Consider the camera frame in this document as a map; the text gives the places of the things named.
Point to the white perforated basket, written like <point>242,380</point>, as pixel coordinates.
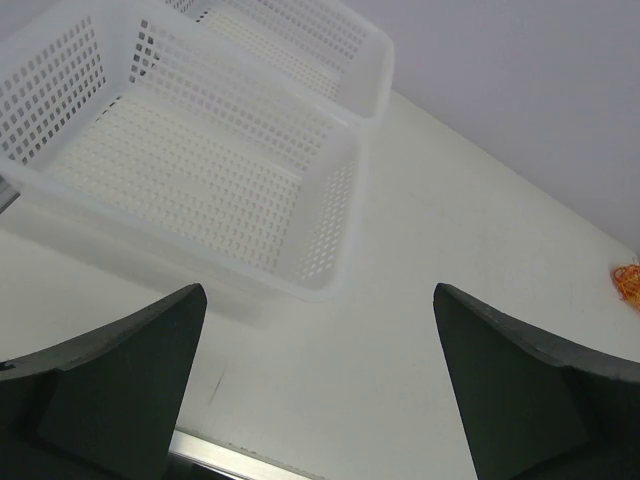
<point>135,120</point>
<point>324,45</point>

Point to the far white perforated basket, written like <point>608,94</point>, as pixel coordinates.
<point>324,45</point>

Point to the near white perforated basket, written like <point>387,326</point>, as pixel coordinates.
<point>135,120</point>

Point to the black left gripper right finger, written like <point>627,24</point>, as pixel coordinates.
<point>535,405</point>

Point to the aluminium front rail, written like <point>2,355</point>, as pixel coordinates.
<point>232,462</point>

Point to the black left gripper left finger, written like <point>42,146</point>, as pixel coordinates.
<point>104,404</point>

